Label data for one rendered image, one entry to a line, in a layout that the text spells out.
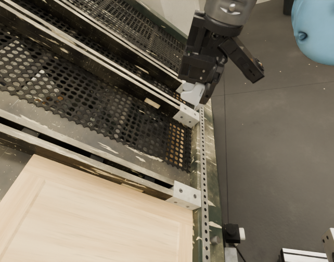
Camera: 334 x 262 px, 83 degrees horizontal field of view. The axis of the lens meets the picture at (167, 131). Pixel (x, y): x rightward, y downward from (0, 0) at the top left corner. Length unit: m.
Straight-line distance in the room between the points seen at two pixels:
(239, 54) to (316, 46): 0.20
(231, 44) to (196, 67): 0.07
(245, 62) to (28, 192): 0.58
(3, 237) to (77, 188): 0.18
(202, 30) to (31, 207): 0.55
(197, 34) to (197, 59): 0.04
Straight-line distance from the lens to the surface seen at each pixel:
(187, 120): 1.00
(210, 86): 0.39
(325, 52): 0.21
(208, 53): 0.39
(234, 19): 0.35
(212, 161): 0.94
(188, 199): 0.72
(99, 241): 0.61
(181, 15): 4.06
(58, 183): 0.62
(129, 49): 1.09
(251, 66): 0.40
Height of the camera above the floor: 1.62
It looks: 44 degrees down
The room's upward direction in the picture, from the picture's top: 24 degrees counter-clockwise
